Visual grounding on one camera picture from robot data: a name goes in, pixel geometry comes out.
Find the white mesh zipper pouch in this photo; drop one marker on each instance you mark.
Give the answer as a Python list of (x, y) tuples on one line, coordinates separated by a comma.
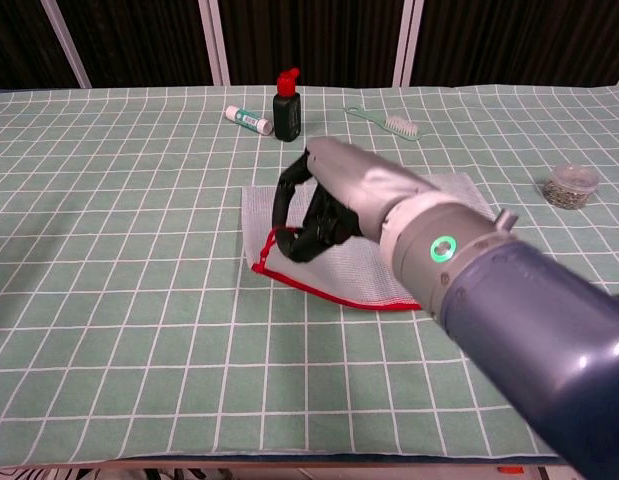
[(349, 275)]

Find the green white grid tablecloth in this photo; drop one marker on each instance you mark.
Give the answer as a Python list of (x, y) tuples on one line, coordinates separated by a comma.
[(139, 300)]

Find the green brush white bristles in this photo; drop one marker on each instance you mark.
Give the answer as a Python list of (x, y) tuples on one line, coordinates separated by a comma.
[(401, 126)]

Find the clear jar of metal pins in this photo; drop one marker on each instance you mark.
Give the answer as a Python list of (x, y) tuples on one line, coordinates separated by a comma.
[(571, 187)]

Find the black white patterned object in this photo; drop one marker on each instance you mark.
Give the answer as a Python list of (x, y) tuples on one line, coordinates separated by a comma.
[(64, 474)]

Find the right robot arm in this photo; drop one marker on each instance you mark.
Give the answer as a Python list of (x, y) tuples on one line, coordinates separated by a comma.
[(529, 325)]

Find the black bottle red cap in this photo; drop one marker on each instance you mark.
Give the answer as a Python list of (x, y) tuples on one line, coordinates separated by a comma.
[(287, 117)]

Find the white green glue stick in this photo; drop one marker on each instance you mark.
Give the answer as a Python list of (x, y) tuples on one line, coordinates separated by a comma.
[(249, 120)]

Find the white frame post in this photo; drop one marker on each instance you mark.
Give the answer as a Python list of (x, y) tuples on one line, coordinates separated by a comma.
[(214, 45), (64, 40), (408, 45)]

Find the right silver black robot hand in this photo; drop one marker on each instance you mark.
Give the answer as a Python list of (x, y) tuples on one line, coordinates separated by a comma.
[(359, 175)]

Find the small orange object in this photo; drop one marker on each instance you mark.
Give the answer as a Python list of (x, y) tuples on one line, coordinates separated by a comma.
[(510, 470)]

